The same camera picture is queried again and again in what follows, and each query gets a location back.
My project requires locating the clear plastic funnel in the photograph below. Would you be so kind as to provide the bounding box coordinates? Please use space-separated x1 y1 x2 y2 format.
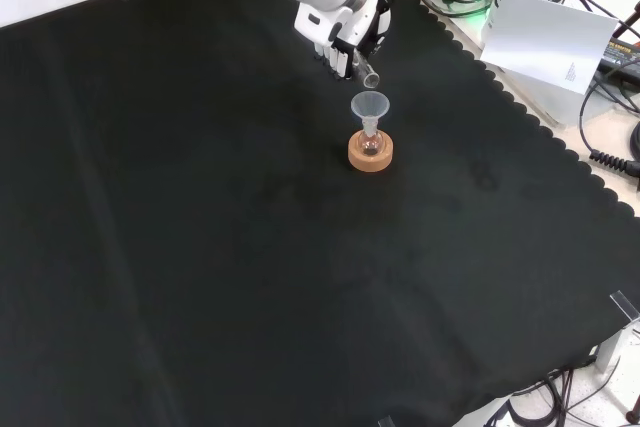
350 91 392 131

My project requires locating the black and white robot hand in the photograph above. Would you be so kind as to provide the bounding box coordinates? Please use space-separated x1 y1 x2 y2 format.
293 0 395 82

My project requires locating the black power adapter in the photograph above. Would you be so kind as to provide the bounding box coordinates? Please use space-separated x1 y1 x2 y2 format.
598 38 640 74

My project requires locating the clear graduated cylinder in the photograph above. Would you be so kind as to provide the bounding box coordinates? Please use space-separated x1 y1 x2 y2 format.
349 49 382 89

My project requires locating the small round-bottom glass flask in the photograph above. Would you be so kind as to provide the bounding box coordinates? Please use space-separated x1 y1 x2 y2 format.
357 119 385 157

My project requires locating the cork ring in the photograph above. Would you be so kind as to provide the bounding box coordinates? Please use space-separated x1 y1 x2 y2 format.
347 129 394 173

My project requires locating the coiled black cable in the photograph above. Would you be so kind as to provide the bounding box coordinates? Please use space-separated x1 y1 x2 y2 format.
578 70 640 179

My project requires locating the black bench cloth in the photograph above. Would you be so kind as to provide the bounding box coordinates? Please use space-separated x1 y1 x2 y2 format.
0 0 640 427

